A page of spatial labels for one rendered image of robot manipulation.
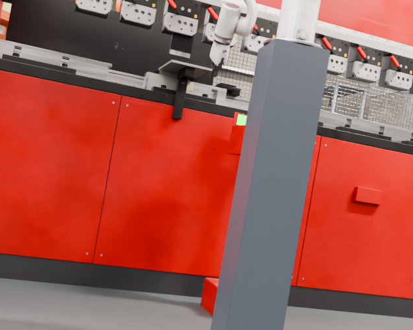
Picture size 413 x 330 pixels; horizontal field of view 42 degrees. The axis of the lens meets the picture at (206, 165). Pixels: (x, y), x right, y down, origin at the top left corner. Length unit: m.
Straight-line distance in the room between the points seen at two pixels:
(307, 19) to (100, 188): 1.13
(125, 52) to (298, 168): 1.62
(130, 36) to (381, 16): 1.33
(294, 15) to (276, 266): 0.77
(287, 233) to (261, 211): 0.11
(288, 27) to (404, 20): 1.43
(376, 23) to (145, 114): 1.32
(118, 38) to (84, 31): 0.18
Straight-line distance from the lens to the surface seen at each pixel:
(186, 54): 2.59
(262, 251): 1.66
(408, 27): 3.11
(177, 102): 2.38
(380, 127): 3.02
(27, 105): 2.33
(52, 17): 3.04
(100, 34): 3.04
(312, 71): 1.70
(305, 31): 1.75
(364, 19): 2.97
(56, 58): 2.47
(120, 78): 2.75
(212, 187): 2.44
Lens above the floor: 0.57
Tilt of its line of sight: 1 degrees up
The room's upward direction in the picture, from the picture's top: 10 degrees clockwise
